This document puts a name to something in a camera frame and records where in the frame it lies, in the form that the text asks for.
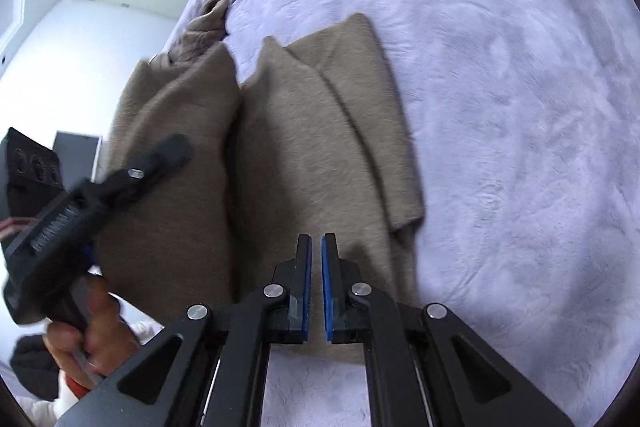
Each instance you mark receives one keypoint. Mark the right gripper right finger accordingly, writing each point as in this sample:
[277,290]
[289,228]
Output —
[425,366]

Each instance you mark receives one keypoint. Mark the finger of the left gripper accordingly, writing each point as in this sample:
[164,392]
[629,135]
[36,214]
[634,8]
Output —
[163,157]

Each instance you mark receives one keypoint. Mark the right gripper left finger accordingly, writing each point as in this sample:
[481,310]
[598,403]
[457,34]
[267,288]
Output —
[209,367]

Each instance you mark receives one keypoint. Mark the brown knit sweater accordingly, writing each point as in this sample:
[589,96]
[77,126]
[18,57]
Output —
[315,141]

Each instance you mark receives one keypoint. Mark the black clothing heap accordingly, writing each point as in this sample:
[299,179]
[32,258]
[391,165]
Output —
[35,368]

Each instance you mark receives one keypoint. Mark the person left hand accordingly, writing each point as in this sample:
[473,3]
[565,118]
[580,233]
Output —
[106,343]

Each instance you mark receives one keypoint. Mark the lavender embossed bed blanket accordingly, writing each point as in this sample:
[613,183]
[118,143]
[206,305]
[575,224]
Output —
[524,115]

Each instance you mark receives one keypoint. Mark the black camera module box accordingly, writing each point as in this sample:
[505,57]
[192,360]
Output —
[30,180]

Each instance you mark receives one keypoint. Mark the wall mounted monitor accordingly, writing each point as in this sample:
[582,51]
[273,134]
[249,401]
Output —
[78,155]

